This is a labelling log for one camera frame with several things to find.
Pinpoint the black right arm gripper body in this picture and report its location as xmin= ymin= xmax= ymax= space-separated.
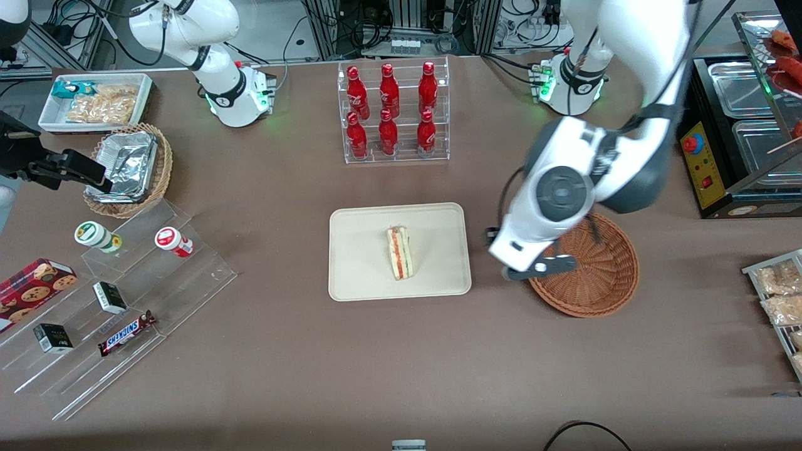
xmin=0 ymin=111 xmax=44 ymax=182

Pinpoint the plastic triangle sandwich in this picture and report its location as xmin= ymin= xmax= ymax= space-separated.
xmin=387 ymin=226 xmax=414 ymax=281

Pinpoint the wicker basket holding foil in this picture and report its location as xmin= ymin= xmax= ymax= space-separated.
xmin=83 ymin=122 xmax=174 ymax=219

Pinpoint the empty brown wicker basket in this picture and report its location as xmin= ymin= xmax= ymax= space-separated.
xmin=528 ymin=212 xmax=640 ymax=318

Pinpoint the beige rectangular serving tray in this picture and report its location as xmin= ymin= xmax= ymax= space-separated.
xmin=328 ymin=202 xmax=472 ymax=303

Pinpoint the tray of packaged snacks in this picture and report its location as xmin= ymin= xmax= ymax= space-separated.
xmin=742 ymin=249 xmax=802 ymax=384

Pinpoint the aluminium foil container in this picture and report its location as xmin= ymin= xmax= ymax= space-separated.
xmin=86 ymin=131 xmax=158 ymax=203

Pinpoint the white rectangular snack bin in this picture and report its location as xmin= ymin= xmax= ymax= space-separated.
xmin=38 ymin=73 xmax=154 ymax=135

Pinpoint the green lidded white cup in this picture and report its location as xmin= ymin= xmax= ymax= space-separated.
xmin=74 ymin=220 xmax=123 ymax=254

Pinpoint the clear bag of chips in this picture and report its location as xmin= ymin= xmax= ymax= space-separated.
xmin=65 ymin=85 xmax=139 ymax=125

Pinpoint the teal snack packet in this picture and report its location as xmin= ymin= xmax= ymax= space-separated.
xmin=51 ymin=81 xmax=96 ymax=101

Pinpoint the red plaid cookie box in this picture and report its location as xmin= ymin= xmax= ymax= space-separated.
xmin=0 ymin=257 xmax=78 ymax=333

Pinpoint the red lidded white cup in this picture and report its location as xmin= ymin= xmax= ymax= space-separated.
xmin=154 ymin=226 xmax=194 ymax=259

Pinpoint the small black box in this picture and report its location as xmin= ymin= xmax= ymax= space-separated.
xmin=33 ymin=323 xmax=75 ymax=354
xmin=92 ymin=281 xmax=128 ymax=315

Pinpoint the red cola bottle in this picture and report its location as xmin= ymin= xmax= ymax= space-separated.
xmin=379 ymin=63 xmax=400 ymax=118
xmin=346 ymin=111 xmax=368 ymax=159
xmin=417 ymin=110 xmax=437 ymax=155
xmin=378 ymin=109 xmax=399 ymax=157
xmin=418 ymin=61 xmax=439 ymax=113
xmin=346 ymin=66 xmax=370 ymax=120

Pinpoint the clear acrylic bottle rack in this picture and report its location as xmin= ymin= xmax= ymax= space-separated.
xmin=337 ymin=56 xmax=450 ymax=165

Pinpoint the clear acrylic stepped display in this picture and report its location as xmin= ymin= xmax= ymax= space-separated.
xmin=0 ymin=197 xmax=238 ymax=421

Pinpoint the snickers chocolate bar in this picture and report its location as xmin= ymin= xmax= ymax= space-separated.
xmin=97 ymin=309 xmax=157 ymax=358

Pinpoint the black glass food warmer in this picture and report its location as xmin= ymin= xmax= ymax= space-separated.
xmin=679 ymin=9 xmax=802 ymax=220

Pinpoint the steel warmer pan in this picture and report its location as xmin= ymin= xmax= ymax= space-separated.
xmin=731 ymin=118 xmax=802 ymax=177
xmin=707 ymin=60 xmax=773 ymax=119

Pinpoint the clear bagged bread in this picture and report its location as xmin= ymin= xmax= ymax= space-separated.
xmin=761 ymin=294 xmax=802 ymax=327
xmin=754 ymin=259 xmax=802 ymax=296

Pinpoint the red sausage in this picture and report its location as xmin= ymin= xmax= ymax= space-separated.
xmin=770 ymin=28 xmax=802 ymax=54

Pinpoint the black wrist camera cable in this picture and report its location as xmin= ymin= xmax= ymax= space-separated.
xmin=487 ymin=165 xmax=527 ymax=242

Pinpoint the black floor cable loop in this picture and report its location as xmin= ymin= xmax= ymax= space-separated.
xmin=542 ymin=420 xmax=634 ymax=451

